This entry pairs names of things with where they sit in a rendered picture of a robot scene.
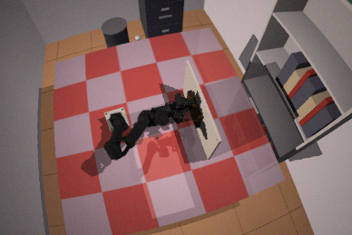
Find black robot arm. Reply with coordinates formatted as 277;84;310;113
104;106;183;161

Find dark grey flat panel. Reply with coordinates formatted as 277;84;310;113
183;60;221;159

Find dark brown picture frame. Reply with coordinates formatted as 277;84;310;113
187;90;202;129

